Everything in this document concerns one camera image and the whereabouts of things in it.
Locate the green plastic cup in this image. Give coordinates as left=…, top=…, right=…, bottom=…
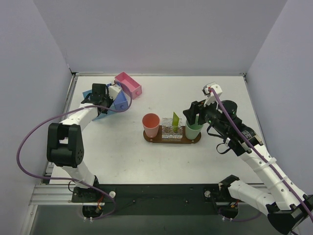
left=185, top=121, right=203, bottom=140

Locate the yellow green toothpaste tube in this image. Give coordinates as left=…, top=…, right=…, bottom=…
left=172, top=112, right=179, bottom=133

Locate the clear textured plastic box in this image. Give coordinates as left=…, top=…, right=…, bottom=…
left=161, top=118, right=183, bottom=141

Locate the pink plastic cup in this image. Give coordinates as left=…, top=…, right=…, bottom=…
left=142, top=113, right=160, bottom=138

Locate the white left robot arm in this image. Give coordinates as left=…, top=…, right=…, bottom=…
left=47, top=83, right=121, bottom=201

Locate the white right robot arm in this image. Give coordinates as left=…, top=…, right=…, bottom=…
left=183, top=100, right=313, bottom=235

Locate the oval wooden tray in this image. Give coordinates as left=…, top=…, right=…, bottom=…
left=143, top=125, right=201, bottom=144

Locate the blue compartment organizer box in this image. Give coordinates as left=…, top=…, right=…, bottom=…
left=83, top=83, right=129, bottom=111

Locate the pink drawer box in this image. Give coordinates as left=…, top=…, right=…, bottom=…
left=115, top=72, right=142, bottom=99

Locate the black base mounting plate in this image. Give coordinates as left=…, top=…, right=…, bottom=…
left=71, top=184, right=239, bottom=218

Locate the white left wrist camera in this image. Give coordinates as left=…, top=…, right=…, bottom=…
left=108, top=83, right=122, bottom=100

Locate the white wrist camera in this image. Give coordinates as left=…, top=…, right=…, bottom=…
left=202, top=82, right=223, bottom=107
left=108, top=83, right=122, bottom=100

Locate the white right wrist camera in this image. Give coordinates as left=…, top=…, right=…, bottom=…
left=202, top=82, right=223, bottom=107

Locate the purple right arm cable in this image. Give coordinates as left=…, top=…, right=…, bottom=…
left=211, top=88, right=313, bottom=222

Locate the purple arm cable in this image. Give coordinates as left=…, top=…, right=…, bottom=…
left=16, top=82, right=134, bottom=220
left=211, top=88, right=313, bottom=222

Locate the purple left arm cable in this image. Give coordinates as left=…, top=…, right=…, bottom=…
left=16, top=82, right=134, bottom=220

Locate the aluminium frame rail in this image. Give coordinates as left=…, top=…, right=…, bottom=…
left=29, top=185, right=72, bottom=206

